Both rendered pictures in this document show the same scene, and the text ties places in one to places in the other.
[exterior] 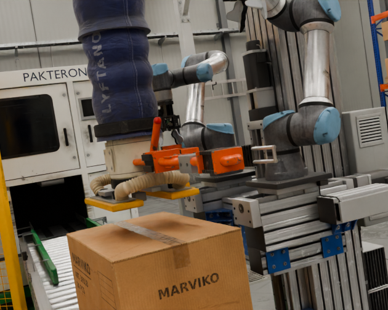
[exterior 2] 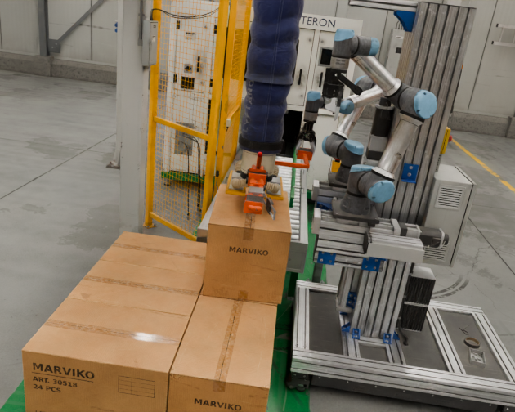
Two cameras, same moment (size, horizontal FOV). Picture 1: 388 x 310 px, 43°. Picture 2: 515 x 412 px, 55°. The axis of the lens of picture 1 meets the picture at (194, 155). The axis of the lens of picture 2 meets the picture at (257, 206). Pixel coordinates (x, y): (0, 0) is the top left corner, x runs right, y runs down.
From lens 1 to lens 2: 1.21 m
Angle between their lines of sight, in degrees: 30
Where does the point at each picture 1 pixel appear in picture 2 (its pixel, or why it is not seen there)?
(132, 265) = (218, 228)
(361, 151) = (434, 210)
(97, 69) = (247, 102)
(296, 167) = (356, 208)
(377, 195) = (401, 249)
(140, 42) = (277, 93)
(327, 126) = (377, 193)
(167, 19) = not seen: outside the picture
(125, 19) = (270, 78)
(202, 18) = not seen: outside the picture
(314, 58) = (394, 141)
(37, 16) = not seen: outside the picture
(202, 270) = (258, 246)
